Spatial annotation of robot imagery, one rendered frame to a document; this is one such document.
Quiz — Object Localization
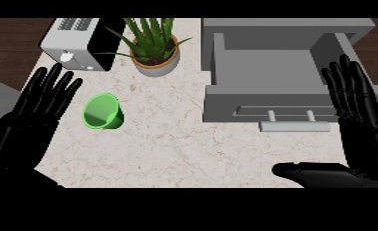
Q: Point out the white toaster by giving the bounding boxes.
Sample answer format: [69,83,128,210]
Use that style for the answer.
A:
[38,17,127,72]

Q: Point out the grey cabinet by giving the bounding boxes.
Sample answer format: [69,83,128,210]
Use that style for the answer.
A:
[201,17,376,73]

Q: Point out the pale grey drawer handle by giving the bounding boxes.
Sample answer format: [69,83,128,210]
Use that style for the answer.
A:
[258,109,332,133]

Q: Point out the grey block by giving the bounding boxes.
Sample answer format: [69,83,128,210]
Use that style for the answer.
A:
[0,82,22,119]

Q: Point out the grey open drawer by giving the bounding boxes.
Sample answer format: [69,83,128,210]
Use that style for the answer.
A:
[202,32,378,123]

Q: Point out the potted green plant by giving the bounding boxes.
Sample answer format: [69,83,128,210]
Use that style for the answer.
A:
[94,17,193,77]

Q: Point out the green cup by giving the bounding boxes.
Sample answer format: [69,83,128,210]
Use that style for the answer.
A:
[81,92,125,130]

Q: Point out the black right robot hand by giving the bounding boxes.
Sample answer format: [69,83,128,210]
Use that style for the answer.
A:
[271,53,378,189]

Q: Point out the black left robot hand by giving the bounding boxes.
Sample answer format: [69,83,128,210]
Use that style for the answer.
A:
[0,62,84,189]

